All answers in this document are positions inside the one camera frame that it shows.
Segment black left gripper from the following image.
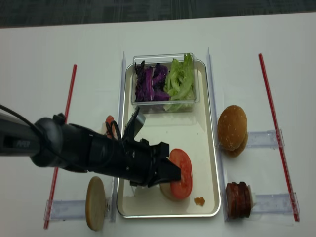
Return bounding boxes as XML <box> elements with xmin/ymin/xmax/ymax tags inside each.
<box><xmin>86</xmin><ymin>134</ymin><xmax>183</xmax><ymax>190</ymax></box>

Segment tomato slice front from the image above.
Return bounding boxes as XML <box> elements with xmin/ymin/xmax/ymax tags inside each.
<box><xmin>169</xmin><ymin>149</ymin><xmax>193</xmax><ymax>200</ymax></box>

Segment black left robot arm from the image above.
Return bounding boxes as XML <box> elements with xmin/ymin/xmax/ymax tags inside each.
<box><xmin>0</xmin><ymin>112</ymin><xmax>181</xmax><ymax>187</ymax></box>

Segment white pusher block tomato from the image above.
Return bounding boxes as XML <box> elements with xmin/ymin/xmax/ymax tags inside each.
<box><xmin>100</xmin><ymin>122</ymin><xmax>107</xmax><ymax>135</ymax></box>

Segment stack of meat patties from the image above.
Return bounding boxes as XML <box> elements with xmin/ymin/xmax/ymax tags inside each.
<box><xmin>226</xmin><ymin>182</ymin><xmax>253</xmax><ymax>219</ymax></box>

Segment green lettuce leaves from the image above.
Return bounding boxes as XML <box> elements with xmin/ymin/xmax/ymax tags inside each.
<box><xmin>163</xmin><ymin>53</ymin><xmax>196</xmax><ymax>112</ymax></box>

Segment white pusher block patties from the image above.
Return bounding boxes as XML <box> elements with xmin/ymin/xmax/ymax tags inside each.
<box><xmin>247</xmin><ymin>185</ymin><xmax>256</xmax><ymax>209</ymax></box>

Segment bottom bun slice on tray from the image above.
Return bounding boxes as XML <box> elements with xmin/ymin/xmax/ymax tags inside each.
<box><xmin>159</xmin><ymin>183</ymin><xmax>184</xmax><ymax>201</ymax></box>

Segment brown sauce crumb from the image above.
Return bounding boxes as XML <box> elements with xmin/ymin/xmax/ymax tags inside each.
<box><xmin>194</xmin><ymin>197</ymin><xmax>205</xmax><ymax>206</ymax></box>

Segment white metal tray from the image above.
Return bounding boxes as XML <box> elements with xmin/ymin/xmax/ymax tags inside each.
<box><xmin>117</xmin><ymin>60</ymin><xmax>221</xmax><ymax>218</ymax></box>

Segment bun top behind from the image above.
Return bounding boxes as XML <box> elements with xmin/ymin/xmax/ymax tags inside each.
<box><xmin>222</xmin><ymin>133</ymin><xmax>248</xmax><ymax>158</ymax></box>

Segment standing bun slice left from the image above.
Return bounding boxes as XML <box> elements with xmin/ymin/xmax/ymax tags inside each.
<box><xmin>85</xmin><ymin>176</ymin><xmax>106</xmax><ymax>232</ymax></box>

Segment clear plastic salad container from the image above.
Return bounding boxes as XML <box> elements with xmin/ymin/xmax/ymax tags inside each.
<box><xmin>130</xmin><ymin>53</ymin><xmax>200</xmax><ymax>113</ymax></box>

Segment purple cabbage leaves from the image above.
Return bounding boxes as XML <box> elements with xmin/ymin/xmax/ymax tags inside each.
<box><xmin>134</xmin><ymin>61</ymin><xmax>170</xmax><ymax>102</ymax></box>

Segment right lower clear pusher track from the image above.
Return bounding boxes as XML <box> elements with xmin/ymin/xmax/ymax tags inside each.
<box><xmin>251</xmin><ymin>193</ymin><xmax>299</xmax><ymax>214</ymax></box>

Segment clear pusher track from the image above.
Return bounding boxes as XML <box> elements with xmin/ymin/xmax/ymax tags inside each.
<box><xmin>246</xmin><ymin>129</ymin><xmax>284</xmax><ymax>149</ymax></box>
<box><xmin>251</xmin><ymin>193</ymin><xmax>299</xmax><ymax>214</ymax></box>
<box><xmin>44</xmin><ymin>200</ymin><xmax>86</xmax><ymax>221</ymax></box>

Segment right upper clear pusher track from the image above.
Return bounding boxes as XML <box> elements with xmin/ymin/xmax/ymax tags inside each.
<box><xmin>246</xmin><ymin>129</ymin><xmax>284</xmax><ymax>149</ymax></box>

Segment left lower clear pusher track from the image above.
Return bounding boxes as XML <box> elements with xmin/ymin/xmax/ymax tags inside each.
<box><xmin>44</xmin><ymin>200</ymin><xmax>86</xmax><ymax>221</ymax></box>

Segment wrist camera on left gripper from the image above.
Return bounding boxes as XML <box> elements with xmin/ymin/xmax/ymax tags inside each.
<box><xmin>123</xmin><ymin>106</ymin><xmax>146</xmax><ymax>140</ymax></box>

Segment left red rail strip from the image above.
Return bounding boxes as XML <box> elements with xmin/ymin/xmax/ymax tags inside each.
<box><xmin>43</xmin><ymin>64</ymin><xmax>77</xmax><ymax>230</ymax></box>

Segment red rail strip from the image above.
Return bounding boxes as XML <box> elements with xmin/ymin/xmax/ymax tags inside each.
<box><xmin>258</xmin><ymin>53</ymin><xmax>300</xmax><ymax>222</ymax></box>
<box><xmin>43</xmin><ymin>64</ymin><xmax>77</xmax><ymax>230</ymax></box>

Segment right red rail strip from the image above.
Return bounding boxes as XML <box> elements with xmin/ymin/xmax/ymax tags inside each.
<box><xmin>258</xmin><ymin>53</ymin><xmax>300</xmax><ymax>222</ymax></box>

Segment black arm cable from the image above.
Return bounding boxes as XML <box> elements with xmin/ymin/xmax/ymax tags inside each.
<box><xmin>0</xmin><ymin>103</ymin><xmax>124</xmax><ymax>168</ymax></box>

